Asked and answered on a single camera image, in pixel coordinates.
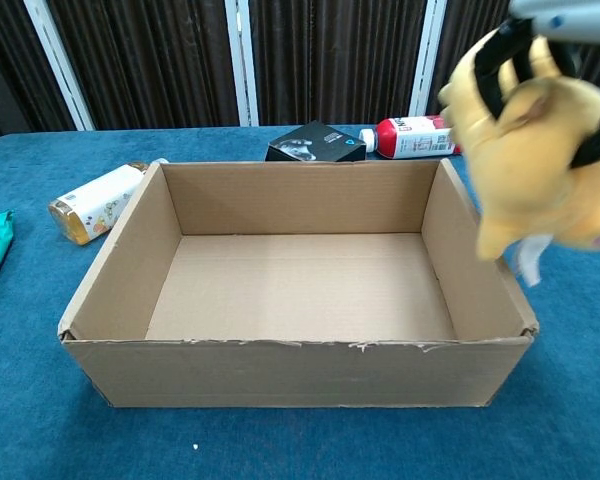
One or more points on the amber bottle white label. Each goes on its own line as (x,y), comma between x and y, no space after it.
(97,205)

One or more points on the small black carton box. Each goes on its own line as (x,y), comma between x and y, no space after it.
(325,145)

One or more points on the open brown cardboard box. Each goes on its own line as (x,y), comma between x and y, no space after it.
(300,375)

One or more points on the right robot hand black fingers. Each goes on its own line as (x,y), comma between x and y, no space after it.
(575,17)

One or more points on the red drink bottle white label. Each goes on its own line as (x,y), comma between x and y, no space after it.
(410,140)

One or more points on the yellow plush toy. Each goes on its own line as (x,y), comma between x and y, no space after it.
(525,165)

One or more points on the white screen frame post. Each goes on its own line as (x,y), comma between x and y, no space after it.
(242,60)
(426,55)
(60,65)

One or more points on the dark brown pleated screen panel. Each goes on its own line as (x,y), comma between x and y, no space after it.
(465,25)
(5,65)
(335,60)
(150,60)

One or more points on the blue velvet tablecloth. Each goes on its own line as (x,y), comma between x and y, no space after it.
(300,440)

